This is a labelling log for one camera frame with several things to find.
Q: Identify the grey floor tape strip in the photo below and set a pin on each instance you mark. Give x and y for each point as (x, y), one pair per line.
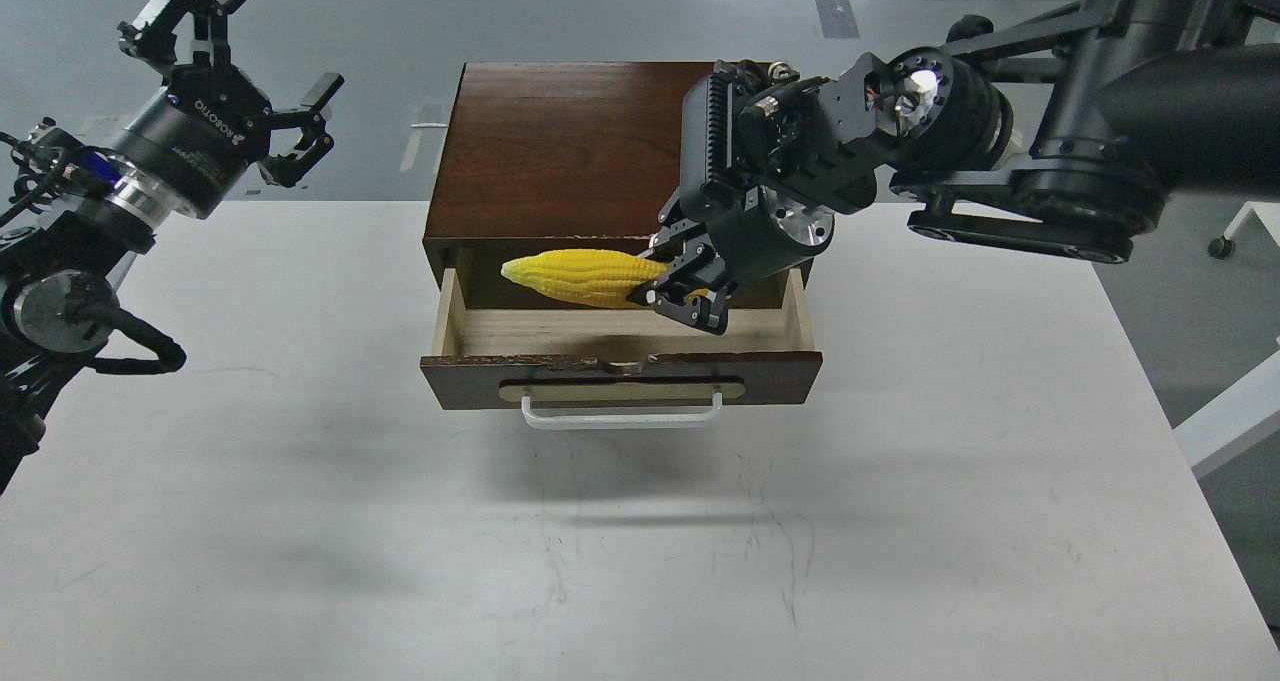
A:
(837, 19)

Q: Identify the wooden drawer with white handle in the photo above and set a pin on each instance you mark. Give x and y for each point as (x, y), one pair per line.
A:
(499, 358)

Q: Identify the yellow corn cob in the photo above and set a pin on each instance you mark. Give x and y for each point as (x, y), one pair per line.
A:
(598, 278)

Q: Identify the dark wooden drawer cabinet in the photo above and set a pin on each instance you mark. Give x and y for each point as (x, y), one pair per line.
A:
(561, 154)

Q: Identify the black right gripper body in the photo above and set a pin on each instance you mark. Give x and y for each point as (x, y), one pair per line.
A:
(755, 234)

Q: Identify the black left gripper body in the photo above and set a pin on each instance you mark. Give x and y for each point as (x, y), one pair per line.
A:
(198, 135)

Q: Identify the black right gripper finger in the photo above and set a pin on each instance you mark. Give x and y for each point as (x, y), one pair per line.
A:
(678, 235)
(694, 289)

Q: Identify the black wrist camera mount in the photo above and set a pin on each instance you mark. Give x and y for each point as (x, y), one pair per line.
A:
(817, 141)

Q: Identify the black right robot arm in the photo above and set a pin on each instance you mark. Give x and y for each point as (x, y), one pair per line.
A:
(1064, 134)

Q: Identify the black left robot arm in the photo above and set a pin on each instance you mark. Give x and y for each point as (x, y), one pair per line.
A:
(78, 213)

